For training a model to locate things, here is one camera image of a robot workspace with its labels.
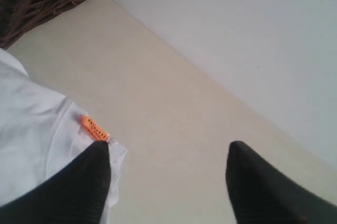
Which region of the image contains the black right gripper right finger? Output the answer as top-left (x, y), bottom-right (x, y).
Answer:
top-left (225, 141), bottom-right (336, 223)

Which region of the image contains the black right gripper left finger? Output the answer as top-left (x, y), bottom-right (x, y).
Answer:
top-left (1, 141), bottom-right (111, 223)

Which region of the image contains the white t-shirt red lettering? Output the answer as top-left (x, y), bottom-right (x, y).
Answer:
top-left (1, 50), bottom-right (126, 223)

